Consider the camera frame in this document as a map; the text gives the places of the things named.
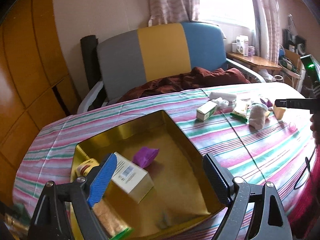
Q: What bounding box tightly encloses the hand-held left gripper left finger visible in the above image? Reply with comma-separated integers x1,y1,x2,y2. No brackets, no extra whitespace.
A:
27,153,118,240

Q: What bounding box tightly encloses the person's red clothing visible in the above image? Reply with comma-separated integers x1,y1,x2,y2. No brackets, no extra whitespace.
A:
287,140,320,238

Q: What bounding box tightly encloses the gold tin box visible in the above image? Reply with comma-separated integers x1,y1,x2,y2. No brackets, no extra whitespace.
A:
71,110,227,239

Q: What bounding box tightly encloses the black rolled mat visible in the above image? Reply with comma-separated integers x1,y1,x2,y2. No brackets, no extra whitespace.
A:
80,35,104,95

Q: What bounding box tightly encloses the brown cardboard box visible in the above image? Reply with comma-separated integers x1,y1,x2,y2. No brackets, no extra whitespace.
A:
284,49,303,68

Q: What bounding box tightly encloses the white foam roll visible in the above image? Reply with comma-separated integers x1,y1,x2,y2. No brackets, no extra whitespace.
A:
209,92,237,102

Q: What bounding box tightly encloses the black cable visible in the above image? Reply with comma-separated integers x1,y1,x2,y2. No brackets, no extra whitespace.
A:
294,156,313,190

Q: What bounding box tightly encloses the yellow sponge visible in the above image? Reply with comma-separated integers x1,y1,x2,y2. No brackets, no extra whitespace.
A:
272,104,287,120

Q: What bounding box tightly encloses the grey bed rail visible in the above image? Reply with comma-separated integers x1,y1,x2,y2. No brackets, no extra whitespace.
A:
226,59,265,83

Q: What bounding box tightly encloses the grey yellow blue headboard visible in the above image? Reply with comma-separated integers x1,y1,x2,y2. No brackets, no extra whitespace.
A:
96,22,227,100

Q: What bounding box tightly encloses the white cardboard box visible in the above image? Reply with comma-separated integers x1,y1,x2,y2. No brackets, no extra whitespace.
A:
111,152,154,203

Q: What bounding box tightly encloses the tall white box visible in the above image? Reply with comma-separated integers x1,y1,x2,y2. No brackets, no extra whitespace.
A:
236,35,249,55

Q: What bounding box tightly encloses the green and white box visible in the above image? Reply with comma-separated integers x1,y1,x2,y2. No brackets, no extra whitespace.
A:
196,101,218,122

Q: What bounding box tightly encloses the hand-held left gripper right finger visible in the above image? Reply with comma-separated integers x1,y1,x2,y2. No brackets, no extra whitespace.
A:
202,153,290,240

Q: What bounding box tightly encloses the yellow snack packet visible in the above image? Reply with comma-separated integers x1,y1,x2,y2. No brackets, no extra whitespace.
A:
71,158,100,180

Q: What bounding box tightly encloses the dark red blanket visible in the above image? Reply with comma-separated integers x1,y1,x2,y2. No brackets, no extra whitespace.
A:
116,67,250,103

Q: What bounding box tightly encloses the small purple wrapper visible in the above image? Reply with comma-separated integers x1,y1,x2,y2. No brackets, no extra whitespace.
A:
260,97,274,108

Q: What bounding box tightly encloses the pink patterned curtain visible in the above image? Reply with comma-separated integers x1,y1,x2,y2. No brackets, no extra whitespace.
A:
250,0,280,63
147,0,200,27

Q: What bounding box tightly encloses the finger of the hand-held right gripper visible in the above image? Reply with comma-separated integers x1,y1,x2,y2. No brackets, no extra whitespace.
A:
274,99,313,110

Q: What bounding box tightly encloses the person's right hand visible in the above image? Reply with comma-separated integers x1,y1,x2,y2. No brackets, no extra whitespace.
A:
310,114,320,140

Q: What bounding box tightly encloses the window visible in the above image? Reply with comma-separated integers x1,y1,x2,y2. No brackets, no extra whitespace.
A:
197,0,257,27

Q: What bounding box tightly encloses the wooden side table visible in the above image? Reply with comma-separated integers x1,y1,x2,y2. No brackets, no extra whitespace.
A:
226,52,283,74

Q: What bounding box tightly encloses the clear plastic bag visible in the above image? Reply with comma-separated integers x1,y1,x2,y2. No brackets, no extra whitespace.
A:
212,98,229,110

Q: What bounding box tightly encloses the purple packet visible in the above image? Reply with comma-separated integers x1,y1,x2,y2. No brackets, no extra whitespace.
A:
132,147,160,168

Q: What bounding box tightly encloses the striped tablecloth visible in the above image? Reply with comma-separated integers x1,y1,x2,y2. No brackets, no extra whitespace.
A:
12,82,320,240

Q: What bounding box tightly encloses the gold foil packet green edge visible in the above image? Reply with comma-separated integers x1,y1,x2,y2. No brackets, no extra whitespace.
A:
94,197,135,240

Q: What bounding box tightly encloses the green snack packet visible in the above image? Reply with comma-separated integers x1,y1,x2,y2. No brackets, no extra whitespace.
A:
230,102,250,123

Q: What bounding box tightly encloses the small grey item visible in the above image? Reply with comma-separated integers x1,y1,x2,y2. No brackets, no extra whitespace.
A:
156,212,173,229

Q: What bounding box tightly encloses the wooden wardrobe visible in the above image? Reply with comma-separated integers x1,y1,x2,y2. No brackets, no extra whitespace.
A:
0,0,83,205

